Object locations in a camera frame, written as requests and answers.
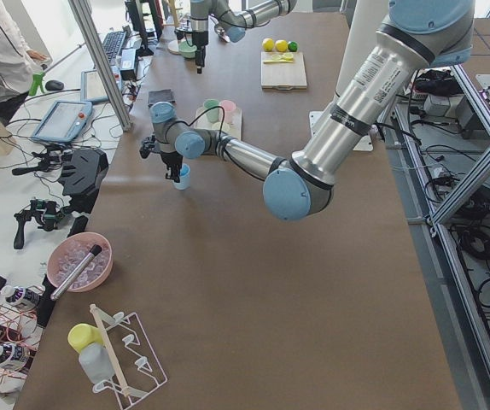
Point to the blue teach pendant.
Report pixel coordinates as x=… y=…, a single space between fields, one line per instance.
x=63 y=123
x=92 y=89

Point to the wooden cutting board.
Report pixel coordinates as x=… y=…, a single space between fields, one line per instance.
x=283 y=76

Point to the blue plastic cup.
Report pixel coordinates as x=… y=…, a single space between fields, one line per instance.
x=184 y=178

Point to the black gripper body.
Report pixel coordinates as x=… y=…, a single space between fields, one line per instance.
x=200 y=42
x=168 y=160

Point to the green bowl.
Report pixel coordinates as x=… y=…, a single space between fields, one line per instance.
x=187 y=50

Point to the metal muddler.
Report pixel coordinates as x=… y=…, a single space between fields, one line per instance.
x=95 y=250

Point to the beige rabbit tray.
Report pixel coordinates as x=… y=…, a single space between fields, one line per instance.
x=232 y=127

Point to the white wire rack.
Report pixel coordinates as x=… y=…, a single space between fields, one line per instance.
x=138 y=371

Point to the yellow plastic knife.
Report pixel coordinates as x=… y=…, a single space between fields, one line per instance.
x=271 y=61

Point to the pink plastic cup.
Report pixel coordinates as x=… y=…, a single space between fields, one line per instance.
x=227 y=111

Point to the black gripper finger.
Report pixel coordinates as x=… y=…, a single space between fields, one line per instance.
x=200 y=61
x=173 y=173

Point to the black keyboard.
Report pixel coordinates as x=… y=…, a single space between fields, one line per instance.
x=112 y=44

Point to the green lime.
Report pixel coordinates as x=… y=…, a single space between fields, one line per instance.
x=292 y=46

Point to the yellow lemon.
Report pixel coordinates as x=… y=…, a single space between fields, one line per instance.
x=268 y=44
x=281 y=45

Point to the cream plastic cup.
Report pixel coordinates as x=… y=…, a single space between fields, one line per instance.
x=221 y=126

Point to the grey folded cloth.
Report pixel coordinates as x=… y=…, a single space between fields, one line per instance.
x=158 y=96

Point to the yellow cap bottle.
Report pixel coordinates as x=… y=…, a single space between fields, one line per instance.
x=86 y=340

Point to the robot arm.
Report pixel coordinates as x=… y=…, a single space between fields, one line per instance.
x=235 y=24
x=413 y=35

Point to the wooden glass stand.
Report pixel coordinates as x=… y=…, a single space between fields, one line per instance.
x=176 y=13

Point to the green plastic cup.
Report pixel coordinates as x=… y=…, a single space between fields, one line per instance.
x=211 y=108

